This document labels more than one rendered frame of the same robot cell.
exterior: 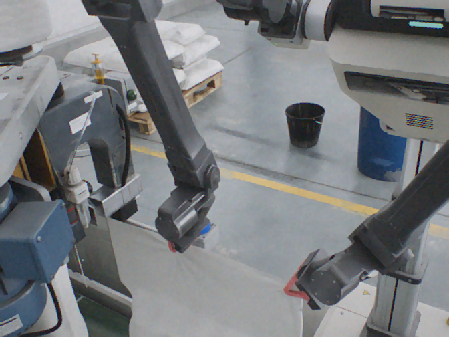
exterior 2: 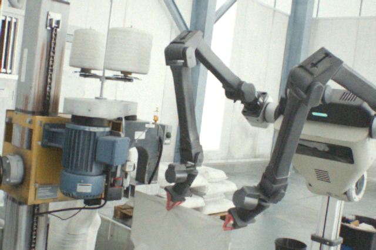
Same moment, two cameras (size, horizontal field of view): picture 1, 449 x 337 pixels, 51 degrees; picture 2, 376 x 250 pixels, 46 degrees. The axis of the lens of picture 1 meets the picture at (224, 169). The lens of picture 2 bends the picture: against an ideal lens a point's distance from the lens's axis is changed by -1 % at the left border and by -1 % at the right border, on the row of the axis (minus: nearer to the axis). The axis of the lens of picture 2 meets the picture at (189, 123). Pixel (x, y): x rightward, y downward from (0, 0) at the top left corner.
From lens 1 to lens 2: 89 cm
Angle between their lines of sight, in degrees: 28
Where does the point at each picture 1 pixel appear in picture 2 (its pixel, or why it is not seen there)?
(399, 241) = (274, 174)
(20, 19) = (140, 61)
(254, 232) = not seen: outside the picture
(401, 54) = (308, 128)
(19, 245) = (108, 142)
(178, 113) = (190, 116)
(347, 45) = not seen: hidden behind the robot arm
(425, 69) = (317, 134)
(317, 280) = (235, 195)
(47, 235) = (120, 144)
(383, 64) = not seen: hidden behind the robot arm
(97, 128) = (146, 142)
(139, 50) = (181, 80)
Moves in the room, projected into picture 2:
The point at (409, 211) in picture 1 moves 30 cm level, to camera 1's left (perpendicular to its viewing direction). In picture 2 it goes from (277, 152) to (177, 138)
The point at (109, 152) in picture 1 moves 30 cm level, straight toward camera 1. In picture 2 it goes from (148, 159) to (149, 172)
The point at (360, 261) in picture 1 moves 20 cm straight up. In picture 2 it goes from (258, 191) to (267, 128)
